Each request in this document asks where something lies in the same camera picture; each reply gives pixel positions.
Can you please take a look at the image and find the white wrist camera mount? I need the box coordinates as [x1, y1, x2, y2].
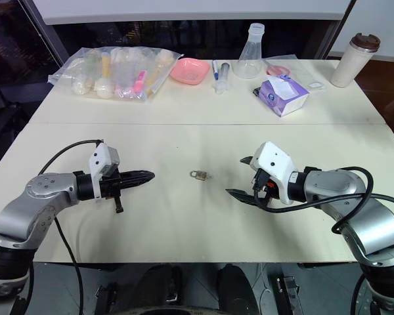
[251, 141, 299, 206]
[87, 140, 121, 200]

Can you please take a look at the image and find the clear plastic syringe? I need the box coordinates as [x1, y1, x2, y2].
[213, 62, 232, 95]

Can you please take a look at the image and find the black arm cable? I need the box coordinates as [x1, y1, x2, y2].
[38, 138, 104, 315]
[252, 166, 394, 235]

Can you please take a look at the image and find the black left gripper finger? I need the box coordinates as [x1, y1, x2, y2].
[120, 178, 154, 191]
[120, 169, 156, 182]

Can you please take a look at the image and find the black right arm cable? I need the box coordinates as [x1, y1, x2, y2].
[252, 166, 394, 235]

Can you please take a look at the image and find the white board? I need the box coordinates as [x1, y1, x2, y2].
[35, 0, 356, 25]

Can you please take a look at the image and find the clear conical flask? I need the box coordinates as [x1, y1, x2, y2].
[233, 22, 267, 80]

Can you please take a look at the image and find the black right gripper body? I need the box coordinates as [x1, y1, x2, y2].
[251, 167, 284, 208]

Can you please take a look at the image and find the pink petri dish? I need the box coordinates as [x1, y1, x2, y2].
[265, 63, 292, 77]

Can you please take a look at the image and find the pink plastic bowl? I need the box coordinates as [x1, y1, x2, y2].
[169, 56, 211, 87]

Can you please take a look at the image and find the white cup with brown lid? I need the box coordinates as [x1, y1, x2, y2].
[330, 32, 382, 89]

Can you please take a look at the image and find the clear flat plastic bag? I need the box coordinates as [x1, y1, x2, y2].
[263, 54, 325, 90]

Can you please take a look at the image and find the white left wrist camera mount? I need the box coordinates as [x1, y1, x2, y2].
[87, 140, 121, 200]

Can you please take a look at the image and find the clear zip bag of supplies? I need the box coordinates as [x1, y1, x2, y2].
[47, 46, 185, 103]

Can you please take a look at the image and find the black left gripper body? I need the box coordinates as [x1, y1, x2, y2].
[100, 169, 126, 215]

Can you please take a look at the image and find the small brass padlock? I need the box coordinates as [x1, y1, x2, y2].
[188, 169, 209, 182]

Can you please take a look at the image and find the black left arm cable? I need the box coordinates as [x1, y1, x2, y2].
[38, 138, 104, 315]

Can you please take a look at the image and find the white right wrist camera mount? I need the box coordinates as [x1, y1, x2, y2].
[251, 141, 299, 206]

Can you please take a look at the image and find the dark rounded shape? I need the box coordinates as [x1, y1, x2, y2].
[215, 263, 261, 313]
[140, 263, 192, 311]

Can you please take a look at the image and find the black metal bracket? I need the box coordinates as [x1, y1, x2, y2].
[271, 274, 300, 315]
[94, 283, 116, 310]

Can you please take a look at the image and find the purple tissue box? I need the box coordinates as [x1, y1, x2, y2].
[255, 74, 311, 118]

